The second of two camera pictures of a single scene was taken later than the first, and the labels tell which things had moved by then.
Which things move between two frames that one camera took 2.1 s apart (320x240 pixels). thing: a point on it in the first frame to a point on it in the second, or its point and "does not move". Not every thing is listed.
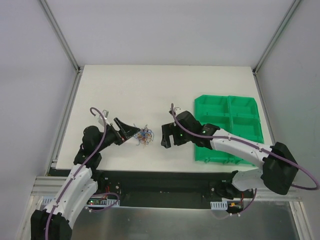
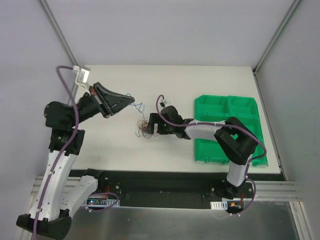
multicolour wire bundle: x=144 y=135 to x=142 y=126
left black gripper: x=117 y=133 to x=99 y=102
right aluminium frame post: x=275 y=38 does not move
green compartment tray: x=237 y=115 does not move
